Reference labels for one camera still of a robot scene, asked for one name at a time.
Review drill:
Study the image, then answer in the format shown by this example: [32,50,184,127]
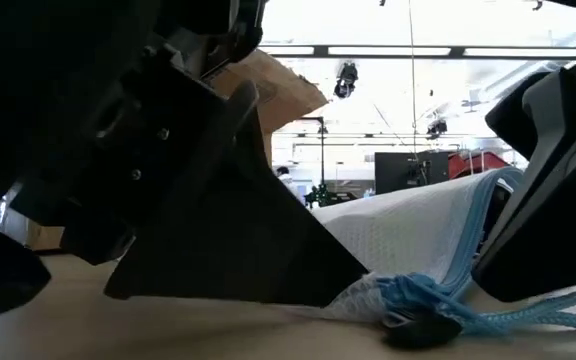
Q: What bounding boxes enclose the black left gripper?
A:
[10,0,369,307]

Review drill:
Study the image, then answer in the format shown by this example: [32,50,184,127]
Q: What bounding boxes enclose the white mesh pouch blue trim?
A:
[277,166,576,351]

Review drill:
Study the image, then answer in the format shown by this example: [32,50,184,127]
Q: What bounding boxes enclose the brown cardboard box blue print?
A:
[25,48,330,252]

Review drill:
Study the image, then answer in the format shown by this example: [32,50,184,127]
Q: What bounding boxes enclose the red storage bins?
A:
[447,150,512,181]

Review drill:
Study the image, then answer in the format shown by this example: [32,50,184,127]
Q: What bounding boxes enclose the person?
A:
[274,165,303,204]

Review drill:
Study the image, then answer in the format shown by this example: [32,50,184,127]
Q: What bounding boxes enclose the black monitor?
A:
[373,150,451,196]

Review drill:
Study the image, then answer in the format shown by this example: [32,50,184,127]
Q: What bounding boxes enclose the black pole stand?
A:
[295,115,327,187]

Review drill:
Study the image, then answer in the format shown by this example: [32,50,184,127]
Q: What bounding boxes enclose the black ceiling camera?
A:
[331,60,361,101]
[425,118,449,140]

